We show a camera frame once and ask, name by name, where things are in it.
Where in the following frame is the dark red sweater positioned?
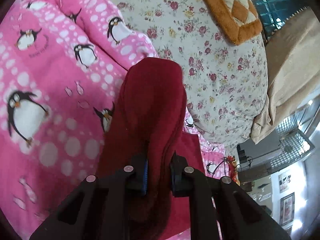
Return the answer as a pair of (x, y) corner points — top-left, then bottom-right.
(97, 57), (203, 239)

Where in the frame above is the red yellow patterned cloth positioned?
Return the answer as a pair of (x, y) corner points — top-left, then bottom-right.
(227, 155), (240, 186)

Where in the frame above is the metal mesh rack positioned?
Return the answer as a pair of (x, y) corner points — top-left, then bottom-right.
(267, 109), (315, 174)

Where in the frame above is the floral bed sheet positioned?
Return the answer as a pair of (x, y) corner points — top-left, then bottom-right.
(111, 0), (268, 146)

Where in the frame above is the pink penguin quilt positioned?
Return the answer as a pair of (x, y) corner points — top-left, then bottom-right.
(0, 0), (237, 240)

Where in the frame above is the beige blanket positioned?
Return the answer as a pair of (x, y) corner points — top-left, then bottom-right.
(251, 8), (319, 144)

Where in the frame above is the orange checkered cushion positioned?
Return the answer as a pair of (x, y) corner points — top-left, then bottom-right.
(204, 0), (263, 45)

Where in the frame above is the framed wall picture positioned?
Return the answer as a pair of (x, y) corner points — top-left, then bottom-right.
(280, 192), (295, 226)

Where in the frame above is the black cable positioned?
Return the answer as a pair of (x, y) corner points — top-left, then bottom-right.
(211, 156), (231, 178)

